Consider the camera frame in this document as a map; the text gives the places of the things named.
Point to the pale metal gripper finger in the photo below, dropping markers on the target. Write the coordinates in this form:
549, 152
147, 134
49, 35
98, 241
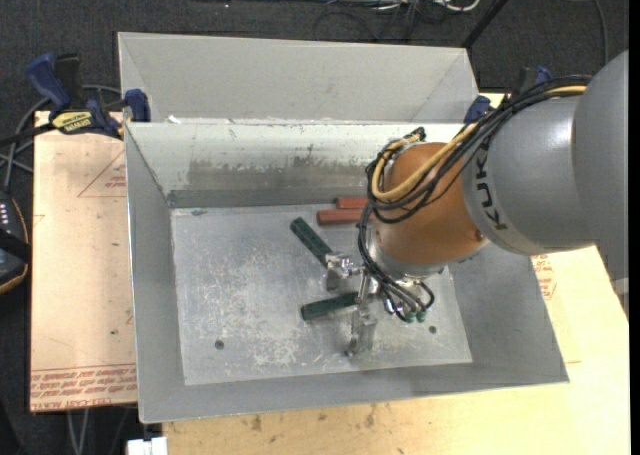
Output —
338, 267
362, 333

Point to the dark green flat block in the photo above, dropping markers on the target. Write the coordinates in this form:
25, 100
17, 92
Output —
309, 238
327, 306

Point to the red-brown flat block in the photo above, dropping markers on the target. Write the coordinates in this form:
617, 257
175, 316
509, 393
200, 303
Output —
340, 216
352, 202

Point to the grey metal bin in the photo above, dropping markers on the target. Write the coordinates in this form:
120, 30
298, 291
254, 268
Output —
240, 283

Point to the brown cardboard board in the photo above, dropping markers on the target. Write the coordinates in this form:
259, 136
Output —
80, 253

